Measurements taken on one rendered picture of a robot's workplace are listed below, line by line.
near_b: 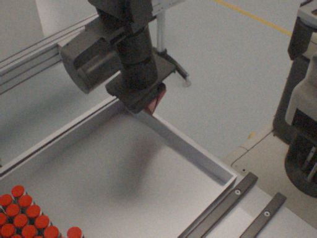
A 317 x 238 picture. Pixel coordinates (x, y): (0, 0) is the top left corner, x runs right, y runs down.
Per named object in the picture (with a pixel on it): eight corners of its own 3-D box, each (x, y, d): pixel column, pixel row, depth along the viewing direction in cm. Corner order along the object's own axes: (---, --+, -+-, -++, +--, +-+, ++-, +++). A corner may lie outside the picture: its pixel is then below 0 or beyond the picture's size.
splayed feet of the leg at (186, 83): (186, 89, 201) (187, 70, 191) (130, 54, 225) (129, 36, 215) (194, 83, 205) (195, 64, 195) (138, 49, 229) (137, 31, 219)
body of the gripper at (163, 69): (106, 93, 55) (93, 61, 49) (150, 57, 58) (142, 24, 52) (133, 113, 52) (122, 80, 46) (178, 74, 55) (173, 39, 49)
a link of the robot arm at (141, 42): (155, 16, 44) (128, 1, 47) (115, 43, 42) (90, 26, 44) (161, 53, 49) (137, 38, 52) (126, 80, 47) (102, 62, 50)
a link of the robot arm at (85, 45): (148, -17, 38) (106, -32, 43) (68, 35, 34) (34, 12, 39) (165, 58, 47) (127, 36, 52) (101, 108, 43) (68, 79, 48)
